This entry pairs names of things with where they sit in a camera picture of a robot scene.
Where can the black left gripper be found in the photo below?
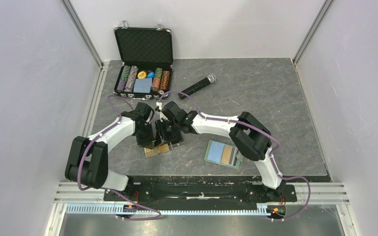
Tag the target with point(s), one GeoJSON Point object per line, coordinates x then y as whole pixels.
{"type": "Point", "coordinates": [147, 143]}

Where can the gold credit card stack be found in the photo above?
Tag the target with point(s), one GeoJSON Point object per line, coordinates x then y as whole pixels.
{"type": "Point", "coordinates": [164, 148]}

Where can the black handheld microphone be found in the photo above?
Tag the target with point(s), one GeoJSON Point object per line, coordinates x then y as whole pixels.
{"type": "Point", "coordinates": [210, 79]}

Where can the orange VIP credit card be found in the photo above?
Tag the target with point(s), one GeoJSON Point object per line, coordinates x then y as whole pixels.
{"type": "Point", "coordinates": [227, 155]}

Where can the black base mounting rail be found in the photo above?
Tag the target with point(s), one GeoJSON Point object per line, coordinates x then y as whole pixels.
{"type": "Point", "coordinates": [208, 193]}

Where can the orange credit card stack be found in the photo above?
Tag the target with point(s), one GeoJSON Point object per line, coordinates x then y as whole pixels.
{"type": "Point", "coordinates": [151, 152]}

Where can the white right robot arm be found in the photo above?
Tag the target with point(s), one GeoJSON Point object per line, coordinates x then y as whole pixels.
{"type": "Point", "coordinates": [251, 138]}

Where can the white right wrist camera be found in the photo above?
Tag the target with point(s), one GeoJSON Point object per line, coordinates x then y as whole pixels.
{"type": "Point", "coordinates": [158, 106]}

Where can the clear acrylic card tray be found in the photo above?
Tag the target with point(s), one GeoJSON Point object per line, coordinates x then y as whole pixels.
{"type": "Point", "coordinates": [173, 145]}

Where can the green card holder wallet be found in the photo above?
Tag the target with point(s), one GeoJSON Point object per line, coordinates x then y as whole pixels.
{"type": "Point", "coordinates": [214, 152]}

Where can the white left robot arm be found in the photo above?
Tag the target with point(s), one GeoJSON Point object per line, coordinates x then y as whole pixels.
{"type": "Point", "coordinates": [87, 163]}

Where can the blue playing card deck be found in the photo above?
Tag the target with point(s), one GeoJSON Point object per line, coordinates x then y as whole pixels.
{"type": "Point", "coordinates": [143, 85]}

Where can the black poker chip case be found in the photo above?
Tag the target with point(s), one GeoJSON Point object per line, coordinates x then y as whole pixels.
{"type": "Point", "coordinates": [145, 53]}

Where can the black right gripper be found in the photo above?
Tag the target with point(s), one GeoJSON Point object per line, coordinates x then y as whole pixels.
{"type": "Point", "coordinates": [161, 135]}

